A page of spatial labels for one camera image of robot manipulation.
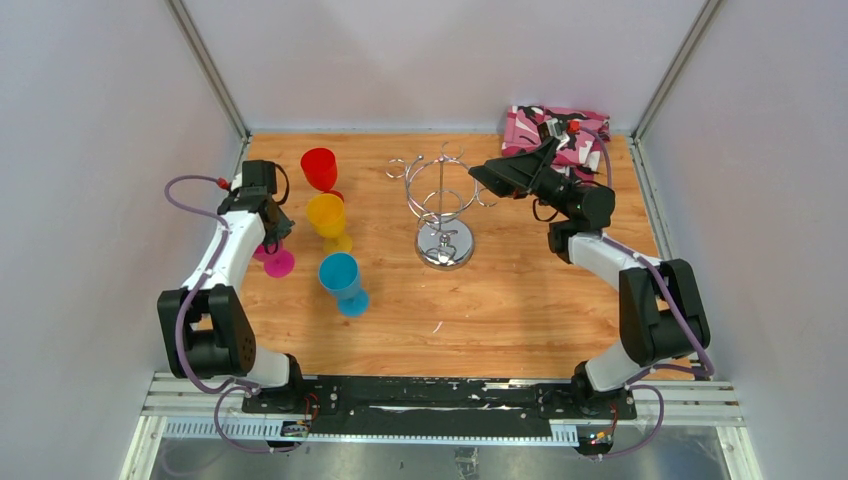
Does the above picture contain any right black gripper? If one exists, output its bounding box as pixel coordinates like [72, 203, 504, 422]
[468, 136, 578, 219]

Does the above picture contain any pink plastic wine glass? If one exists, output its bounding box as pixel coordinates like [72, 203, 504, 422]
[253, 241, 296, 278]

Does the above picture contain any yellow plastic wine glass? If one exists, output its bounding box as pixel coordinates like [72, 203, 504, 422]
[306, 193, 353, 255]

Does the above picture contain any red plastic wine glass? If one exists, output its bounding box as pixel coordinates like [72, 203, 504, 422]
[300, 147, 344, 200]

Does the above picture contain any blue plastic wine glass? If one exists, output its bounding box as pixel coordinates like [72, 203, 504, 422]
[318, 252, 369, 317]

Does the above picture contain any chrome wine glass rack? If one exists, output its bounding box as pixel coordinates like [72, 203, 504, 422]
[385, 141, 497, 271]

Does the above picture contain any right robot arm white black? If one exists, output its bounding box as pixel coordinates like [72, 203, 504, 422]
[469, 138, 715, 418]

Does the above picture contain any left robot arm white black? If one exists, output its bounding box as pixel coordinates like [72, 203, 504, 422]
[156, 160, 308, 413]

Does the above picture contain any pink camouflage cloth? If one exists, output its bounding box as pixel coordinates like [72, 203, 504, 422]
[501, 105, 611, 180]

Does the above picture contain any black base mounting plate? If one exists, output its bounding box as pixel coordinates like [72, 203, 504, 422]
[241, 375, 637, 440]

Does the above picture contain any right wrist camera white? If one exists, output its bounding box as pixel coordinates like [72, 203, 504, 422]
[537, 118, 581, 150]

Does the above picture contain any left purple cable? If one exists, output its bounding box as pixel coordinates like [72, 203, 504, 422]
[163, 173, 306, 455]

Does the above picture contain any purple cable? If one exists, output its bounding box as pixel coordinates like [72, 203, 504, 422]
[163, 173, 306, 455]
[569, 119, 717, 462]

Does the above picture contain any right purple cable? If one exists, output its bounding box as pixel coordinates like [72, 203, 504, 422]
[569, 119, 717, 462]

